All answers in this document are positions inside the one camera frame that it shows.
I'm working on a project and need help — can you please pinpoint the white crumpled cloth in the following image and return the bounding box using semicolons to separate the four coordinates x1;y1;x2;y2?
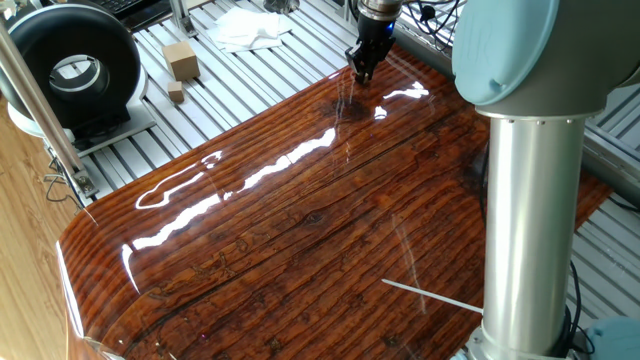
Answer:
207;5;295;54

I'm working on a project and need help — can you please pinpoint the thin black cable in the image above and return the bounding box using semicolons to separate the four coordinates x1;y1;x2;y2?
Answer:
562;259;597;360

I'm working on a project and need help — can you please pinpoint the black cable with grey tag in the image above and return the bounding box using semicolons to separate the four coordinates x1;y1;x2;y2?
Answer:
477;143;494;236

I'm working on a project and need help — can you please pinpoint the black keyboard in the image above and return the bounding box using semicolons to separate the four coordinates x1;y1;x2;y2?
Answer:
88;0;164;16

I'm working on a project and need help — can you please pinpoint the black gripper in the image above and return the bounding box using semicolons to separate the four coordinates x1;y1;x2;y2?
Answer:
344;17;397;85

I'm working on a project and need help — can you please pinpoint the large tan cube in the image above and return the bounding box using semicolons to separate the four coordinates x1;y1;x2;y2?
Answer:
161;40;202;82

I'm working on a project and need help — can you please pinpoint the short aluminium upright profile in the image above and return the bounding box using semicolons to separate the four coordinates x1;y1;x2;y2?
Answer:
168;0;199;39

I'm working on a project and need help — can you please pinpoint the aluminium frame post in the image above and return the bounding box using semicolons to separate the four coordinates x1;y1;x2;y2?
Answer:
0;19;100;200

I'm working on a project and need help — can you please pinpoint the round metal fitting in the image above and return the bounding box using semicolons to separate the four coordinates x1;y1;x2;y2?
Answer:
263;0;300;15

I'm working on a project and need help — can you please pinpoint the black ring fan white base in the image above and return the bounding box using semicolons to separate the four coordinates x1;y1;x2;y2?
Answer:
0;2;159;159

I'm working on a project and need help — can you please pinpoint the glossy wood-print table mat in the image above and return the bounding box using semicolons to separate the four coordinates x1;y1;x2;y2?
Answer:
53;44;615;360

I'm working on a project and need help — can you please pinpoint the white cable tie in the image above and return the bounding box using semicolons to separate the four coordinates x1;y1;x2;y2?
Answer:
382;278;485;315

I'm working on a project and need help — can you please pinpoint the black cable with plug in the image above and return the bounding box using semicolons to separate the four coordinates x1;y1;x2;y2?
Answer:
402;0;461;54

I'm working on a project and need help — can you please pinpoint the thin black wire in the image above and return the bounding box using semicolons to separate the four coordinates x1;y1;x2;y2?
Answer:
43;155;86;211

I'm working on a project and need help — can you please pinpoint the silver robot mounting plate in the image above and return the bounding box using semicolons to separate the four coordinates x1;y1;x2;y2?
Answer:
449;344;481;360

